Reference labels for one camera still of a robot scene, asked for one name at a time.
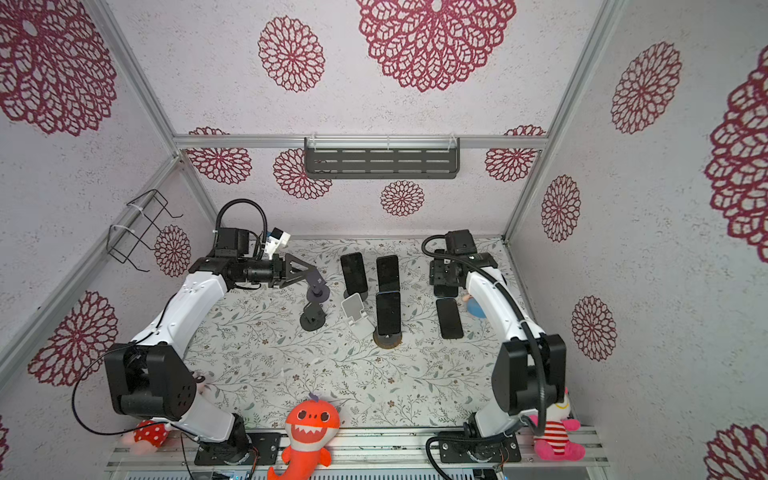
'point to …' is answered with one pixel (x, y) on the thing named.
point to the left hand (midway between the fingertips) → (308, 276)
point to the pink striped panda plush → (555, 443)
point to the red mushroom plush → (156, 434)
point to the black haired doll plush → (474, 307)
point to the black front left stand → (313, 318)
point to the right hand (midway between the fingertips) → (445, 269)
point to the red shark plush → (310, 425)
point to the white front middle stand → (356, 314)
